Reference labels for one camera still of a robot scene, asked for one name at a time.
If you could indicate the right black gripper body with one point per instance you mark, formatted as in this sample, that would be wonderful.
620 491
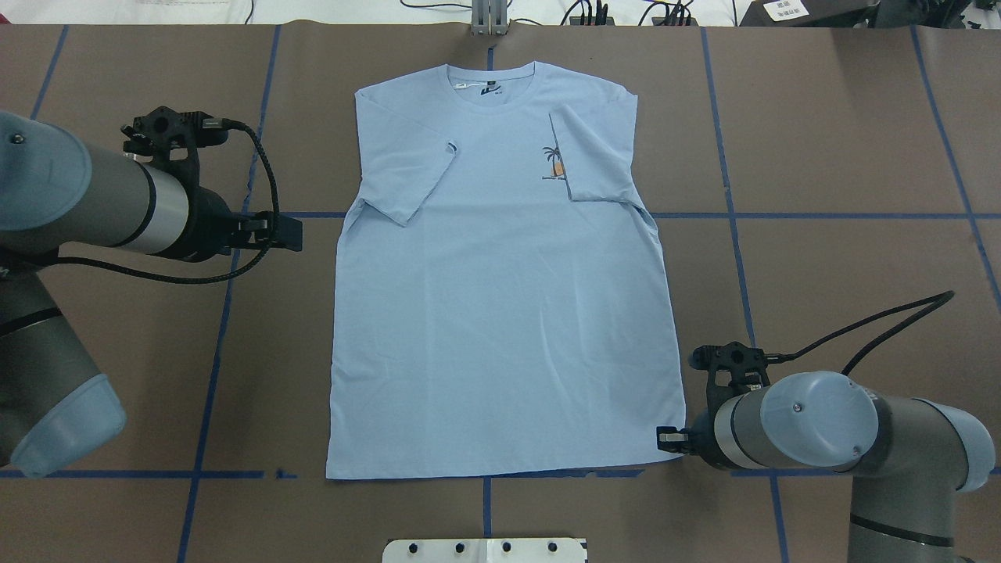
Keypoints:
701 434

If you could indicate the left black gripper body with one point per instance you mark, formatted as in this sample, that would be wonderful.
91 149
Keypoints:
208 227

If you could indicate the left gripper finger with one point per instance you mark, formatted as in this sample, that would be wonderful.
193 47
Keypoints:
284 233

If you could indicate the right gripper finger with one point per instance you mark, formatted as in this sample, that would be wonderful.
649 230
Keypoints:
673 440

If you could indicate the light blue t-shirt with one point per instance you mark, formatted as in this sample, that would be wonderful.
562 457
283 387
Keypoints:
501 299

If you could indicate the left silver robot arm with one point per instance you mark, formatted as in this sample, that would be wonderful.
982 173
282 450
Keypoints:
139 212

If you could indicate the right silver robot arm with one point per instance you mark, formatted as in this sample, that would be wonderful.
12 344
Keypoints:
908 458

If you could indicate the black monitor stand box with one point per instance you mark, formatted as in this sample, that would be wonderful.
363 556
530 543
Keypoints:
809 14

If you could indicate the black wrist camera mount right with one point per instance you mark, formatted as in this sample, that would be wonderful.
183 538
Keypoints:
732 370

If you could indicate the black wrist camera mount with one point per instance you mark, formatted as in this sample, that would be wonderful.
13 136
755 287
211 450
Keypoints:
732 370
169 141

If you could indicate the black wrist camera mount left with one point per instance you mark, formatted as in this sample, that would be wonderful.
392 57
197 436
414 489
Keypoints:
169 141

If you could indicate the aluminium frame post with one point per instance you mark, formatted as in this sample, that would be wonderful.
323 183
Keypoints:
489 17

